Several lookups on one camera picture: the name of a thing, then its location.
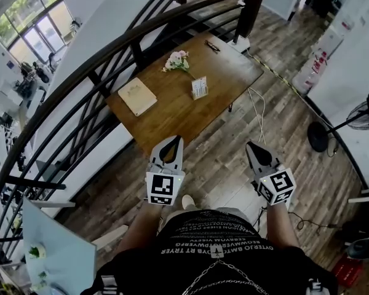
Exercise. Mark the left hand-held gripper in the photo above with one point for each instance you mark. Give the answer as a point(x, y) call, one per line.
point(161, 186)

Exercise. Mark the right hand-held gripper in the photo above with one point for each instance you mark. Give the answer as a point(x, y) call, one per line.
point(278, 184)

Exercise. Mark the person's left forearm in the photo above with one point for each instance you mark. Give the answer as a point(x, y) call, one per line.
point(141, 226)

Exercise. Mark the person's right forearm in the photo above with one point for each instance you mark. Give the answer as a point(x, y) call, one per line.
point(281, 226)

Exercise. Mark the brown wooden table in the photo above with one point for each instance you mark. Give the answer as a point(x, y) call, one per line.
point(178, 115)

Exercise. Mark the person's light shoe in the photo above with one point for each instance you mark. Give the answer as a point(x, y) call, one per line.
point(187, 201)

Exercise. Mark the black standing floor fan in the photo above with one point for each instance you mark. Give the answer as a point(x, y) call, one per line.
point(317, 135)

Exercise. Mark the beige hardcover book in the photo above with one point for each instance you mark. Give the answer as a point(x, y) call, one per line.
point(136, 95)

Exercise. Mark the yellow black striped floor strip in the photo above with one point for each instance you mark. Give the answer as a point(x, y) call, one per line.
point(280, 76)

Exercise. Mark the pink artificial flower bouquet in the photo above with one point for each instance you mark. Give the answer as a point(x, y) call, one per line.
point(176, 58)

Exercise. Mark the person's black printed shirt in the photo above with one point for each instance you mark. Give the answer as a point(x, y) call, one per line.
point(147, 272)

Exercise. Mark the white power strip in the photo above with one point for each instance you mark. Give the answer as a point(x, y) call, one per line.
point(240, 45)

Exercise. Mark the brown stick on table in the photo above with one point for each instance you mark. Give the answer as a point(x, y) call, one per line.
point(209, 45)

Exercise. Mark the dark metal stair railing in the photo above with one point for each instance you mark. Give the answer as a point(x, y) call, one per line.
point(132, 35)

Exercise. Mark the pale blue side table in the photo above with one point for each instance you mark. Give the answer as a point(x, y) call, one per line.
point(67, 257)

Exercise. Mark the small green potted plant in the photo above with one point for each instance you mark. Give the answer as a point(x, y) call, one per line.
point(37, 251)
point(42, 280)

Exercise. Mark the large glass window door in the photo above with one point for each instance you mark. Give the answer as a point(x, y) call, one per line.
point(34, 20)

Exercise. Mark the thick dark wooden newel post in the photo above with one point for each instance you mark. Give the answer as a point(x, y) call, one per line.
point(249, 11)

